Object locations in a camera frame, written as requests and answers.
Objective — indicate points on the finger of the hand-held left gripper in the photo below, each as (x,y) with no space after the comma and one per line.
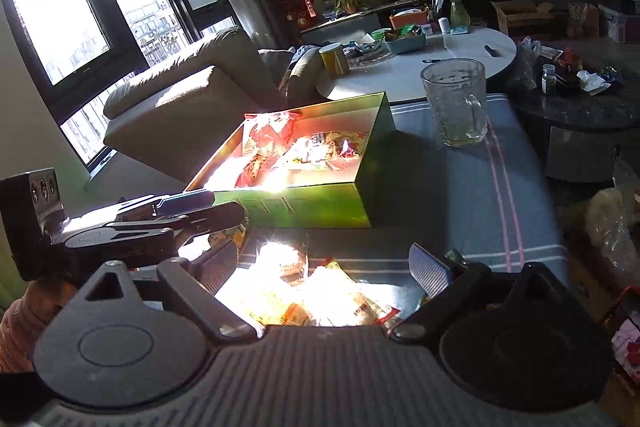
(187,202)
(220,217)

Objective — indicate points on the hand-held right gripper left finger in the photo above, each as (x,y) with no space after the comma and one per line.
(222,267)

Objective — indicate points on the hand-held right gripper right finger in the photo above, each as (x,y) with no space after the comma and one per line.
(429,269)

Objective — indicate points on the small green packet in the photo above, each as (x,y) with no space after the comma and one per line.
(456,257)

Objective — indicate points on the brown speckled snack packet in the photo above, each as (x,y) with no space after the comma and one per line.
(295,264)

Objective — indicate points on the yellow snack packet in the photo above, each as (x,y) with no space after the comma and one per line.
(280,312)

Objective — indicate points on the green cardboard box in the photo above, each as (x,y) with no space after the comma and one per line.
(310,207)

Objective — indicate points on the pale orange snack packet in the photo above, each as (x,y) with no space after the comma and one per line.
(340,292)

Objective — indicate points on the red crinkled snack bag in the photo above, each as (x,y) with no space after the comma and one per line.
(267,132)

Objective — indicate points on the blue striped tablecloth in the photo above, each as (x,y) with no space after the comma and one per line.
(450,187)

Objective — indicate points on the beige armchair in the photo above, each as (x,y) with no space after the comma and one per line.
(200,107)

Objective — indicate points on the clear glass mug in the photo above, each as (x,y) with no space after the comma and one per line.
(450,107)

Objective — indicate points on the blue clothing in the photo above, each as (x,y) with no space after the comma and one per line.
(305,54)

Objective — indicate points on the large translucent plastic bag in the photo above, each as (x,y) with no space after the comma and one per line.
(610,217)

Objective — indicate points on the yellow green canister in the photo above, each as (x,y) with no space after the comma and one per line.
(335,62)

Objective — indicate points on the round white table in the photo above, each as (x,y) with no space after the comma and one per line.
(390,77)

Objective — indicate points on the black pen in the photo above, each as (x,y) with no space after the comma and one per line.
(432,60)

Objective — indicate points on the pink printed box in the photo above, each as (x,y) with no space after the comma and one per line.
(627,342)

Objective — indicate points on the dark round side table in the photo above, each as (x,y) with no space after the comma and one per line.
(575,112)

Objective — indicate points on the dark medicine bottle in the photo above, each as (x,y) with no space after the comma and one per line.
(549,82)

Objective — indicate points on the black framed window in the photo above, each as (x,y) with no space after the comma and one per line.
(50,7)

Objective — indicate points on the grey plastic tray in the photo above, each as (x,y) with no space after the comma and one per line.
(405,44)

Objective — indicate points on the black marker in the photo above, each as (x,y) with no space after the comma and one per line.
(491,51)

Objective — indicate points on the low grey console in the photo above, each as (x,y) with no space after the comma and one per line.
(345,24)

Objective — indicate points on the clear plastic bag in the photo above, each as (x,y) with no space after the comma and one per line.
(530,57)

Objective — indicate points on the green lidded bowl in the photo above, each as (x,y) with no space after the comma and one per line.
(384,34)

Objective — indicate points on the small teal box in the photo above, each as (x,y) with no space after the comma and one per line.
(460,30)

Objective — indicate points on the small white jar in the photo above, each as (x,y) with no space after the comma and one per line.
(444,26)

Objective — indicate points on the orange box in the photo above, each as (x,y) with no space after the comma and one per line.
(407,22)

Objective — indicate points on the white crumpled tissue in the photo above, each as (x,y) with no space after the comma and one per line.
(592,82)

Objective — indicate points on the open cardboard box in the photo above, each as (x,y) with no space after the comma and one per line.
(520,19)

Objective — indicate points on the orange tinted shopping bag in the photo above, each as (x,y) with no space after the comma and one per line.
(584,19)

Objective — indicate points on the white storage box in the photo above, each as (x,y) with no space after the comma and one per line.
(620,24)

